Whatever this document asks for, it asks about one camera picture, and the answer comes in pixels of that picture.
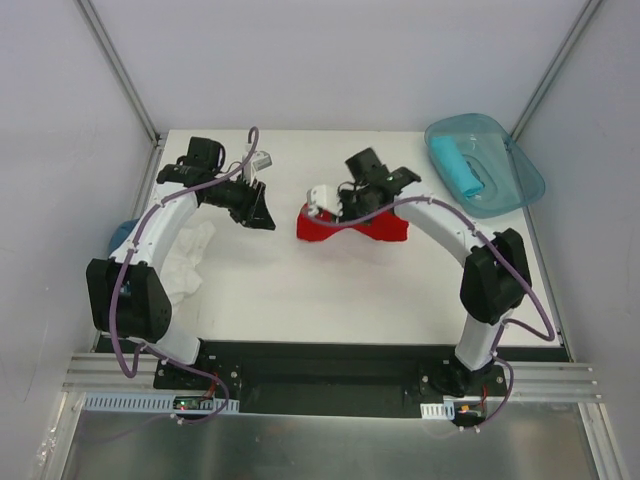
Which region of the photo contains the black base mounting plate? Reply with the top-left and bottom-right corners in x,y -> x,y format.
152,341 -> 513,419

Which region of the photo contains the teal translucent plastic bin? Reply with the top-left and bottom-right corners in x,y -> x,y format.
424,113 -> 546,219

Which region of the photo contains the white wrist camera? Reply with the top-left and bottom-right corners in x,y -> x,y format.
243,150 -> 273,175
306,185 -> 342,217

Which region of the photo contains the corner aluminium post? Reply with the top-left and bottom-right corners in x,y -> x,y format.
510,0 -> 605,141
73,0 -> 161,146

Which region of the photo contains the right corner aluminium post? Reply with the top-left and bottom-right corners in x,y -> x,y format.
510,0 -> 605,141

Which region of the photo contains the blue t shirt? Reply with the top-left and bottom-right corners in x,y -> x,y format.
108,219 -> 138,254

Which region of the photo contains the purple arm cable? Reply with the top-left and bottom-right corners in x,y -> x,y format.
303,197 -> 559,435
99,126 -> 260,444

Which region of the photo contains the red t shirt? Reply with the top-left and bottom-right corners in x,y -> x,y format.
296,203 -> 409,243

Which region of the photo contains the white t shirt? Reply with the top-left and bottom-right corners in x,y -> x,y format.
160,221 -> 216,308

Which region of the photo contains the left slotted cable duct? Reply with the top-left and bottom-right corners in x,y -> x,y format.
84,393 -> 240,416

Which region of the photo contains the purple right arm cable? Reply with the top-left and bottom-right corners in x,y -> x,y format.
303,197 -> 559,435

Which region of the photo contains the left corner aluminium post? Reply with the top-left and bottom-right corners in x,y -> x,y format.
73,0 -> 161,146

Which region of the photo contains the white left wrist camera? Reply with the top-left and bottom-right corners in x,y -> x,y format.
243,150 -> 273,175

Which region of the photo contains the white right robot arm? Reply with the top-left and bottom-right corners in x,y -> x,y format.
338,148 -> 531,397

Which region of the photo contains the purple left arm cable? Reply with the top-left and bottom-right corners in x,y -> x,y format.
99,126 -> 260,444

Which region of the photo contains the right slotted cable duct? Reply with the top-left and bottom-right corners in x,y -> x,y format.
420,401 -> 455,421

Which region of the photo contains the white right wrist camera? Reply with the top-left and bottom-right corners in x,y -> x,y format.
306,185 -> 342,217

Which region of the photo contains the slotted cable duct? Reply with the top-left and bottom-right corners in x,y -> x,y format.
84,393 -> 240,416
420,401 -> 455,421

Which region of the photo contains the rolled teal t shirt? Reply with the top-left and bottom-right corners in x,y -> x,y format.
430,136 -> 484,197

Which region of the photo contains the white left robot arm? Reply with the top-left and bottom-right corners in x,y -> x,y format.
86,127 -> 276,389

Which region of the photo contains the aluminium rail profile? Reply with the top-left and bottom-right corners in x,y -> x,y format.
62,352 -> 166,394

